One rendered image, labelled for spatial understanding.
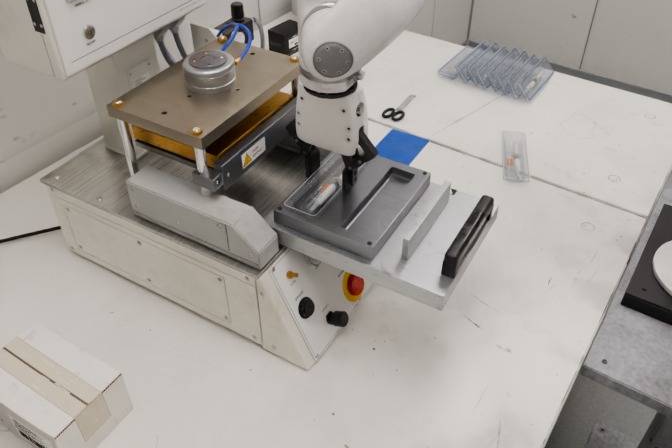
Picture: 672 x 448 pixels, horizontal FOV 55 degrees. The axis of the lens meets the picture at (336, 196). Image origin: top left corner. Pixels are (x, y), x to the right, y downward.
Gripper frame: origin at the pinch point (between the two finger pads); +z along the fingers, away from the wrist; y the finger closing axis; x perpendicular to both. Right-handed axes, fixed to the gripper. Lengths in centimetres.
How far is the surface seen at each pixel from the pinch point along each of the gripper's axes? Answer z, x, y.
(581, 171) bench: 26, -58, -30
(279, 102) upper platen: -4.4, -7.0, 13.9
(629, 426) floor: 101, -57, -61
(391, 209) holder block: 2.0, 1.2, -11.1
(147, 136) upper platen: -3.2, 10.2, 27.0
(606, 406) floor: 101, -60, -54
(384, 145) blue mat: 26, -45, 12
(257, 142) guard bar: -3.1, 2.9, 11.4
